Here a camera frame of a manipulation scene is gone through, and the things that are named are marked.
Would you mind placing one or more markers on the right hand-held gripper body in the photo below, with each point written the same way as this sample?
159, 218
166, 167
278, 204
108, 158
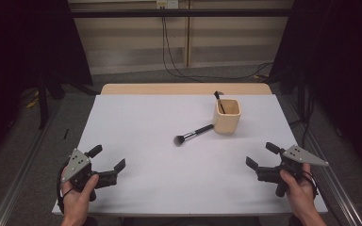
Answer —
298, 155

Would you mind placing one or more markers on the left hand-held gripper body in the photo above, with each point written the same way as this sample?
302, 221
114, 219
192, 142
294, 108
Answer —
77, 163

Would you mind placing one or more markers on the cream square cup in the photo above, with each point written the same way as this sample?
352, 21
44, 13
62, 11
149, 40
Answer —
226, 124

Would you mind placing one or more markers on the thin black makeup brush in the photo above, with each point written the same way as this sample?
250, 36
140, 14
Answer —
218, 94

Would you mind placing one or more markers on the person's left hand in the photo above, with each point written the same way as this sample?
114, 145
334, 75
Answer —
75, 201

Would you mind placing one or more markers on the person's right hand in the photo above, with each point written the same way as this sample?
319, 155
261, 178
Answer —
301, 194

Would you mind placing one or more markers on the small black stick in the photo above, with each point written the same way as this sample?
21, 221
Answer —
66, 133

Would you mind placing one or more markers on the white table sheet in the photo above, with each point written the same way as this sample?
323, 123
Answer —
169, 175

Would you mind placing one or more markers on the black metal stand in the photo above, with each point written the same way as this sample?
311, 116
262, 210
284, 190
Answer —
302, 100
43, 103

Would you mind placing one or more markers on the fluffy black makeup brush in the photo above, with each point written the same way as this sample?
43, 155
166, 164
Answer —
188, 135

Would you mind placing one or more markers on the dark curtain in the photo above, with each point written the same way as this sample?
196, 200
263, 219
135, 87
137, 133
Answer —
342, 62
19, 47

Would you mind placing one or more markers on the aluminium floor rail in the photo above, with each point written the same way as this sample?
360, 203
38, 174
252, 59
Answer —
339, 188
19, 182

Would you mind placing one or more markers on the white wall power outlet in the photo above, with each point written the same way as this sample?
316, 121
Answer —
167, 3

